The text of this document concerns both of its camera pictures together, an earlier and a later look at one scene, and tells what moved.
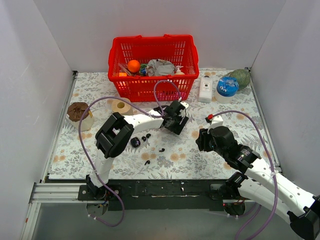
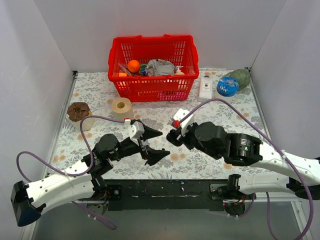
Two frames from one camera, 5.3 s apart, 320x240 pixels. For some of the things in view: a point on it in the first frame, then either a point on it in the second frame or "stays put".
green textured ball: x=243 y=77 stays put
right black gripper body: x=203 y=141 -> x=184 y=140
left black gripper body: x=178 y=124 -> x=144 y=145
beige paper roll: x=123 y=107 stays put
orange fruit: x=133 y=66 stays put
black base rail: x=147 y=194 stays put
